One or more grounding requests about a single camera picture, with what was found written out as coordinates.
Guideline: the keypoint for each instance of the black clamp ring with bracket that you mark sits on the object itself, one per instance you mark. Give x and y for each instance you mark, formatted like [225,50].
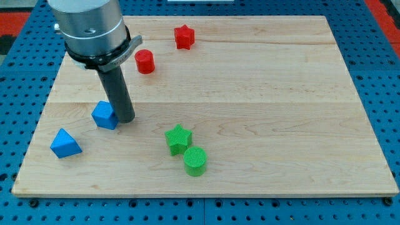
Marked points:
[110,60]

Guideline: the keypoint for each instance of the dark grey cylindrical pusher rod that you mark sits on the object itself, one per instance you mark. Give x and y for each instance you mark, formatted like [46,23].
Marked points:
[117,93]

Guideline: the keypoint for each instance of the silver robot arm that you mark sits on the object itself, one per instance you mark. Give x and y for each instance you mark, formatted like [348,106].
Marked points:
[96,37]

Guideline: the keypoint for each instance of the wooden board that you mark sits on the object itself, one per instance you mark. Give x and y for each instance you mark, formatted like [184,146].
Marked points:
[269,99]

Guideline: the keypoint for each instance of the blue cube block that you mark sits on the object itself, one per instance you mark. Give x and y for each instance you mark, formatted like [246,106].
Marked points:
[104,116]

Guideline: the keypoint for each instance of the red cylinder block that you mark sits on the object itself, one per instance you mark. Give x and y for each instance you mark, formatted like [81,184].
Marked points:
[144,61]

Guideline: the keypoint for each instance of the red star block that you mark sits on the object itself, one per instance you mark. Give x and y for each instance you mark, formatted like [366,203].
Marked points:
[184,37]

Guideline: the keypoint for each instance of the blue triangular prism block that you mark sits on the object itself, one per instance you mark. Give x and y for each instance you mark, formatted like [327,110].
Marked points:
[64,145]

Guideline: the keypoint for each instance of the green star block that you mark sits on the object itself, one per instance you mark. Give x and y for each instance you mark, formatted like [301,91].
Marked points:
[178,139]

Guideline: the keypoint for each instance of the green cylinder block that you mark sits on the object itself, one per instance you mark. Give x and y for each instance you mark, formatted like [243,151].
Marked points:
[195,161]

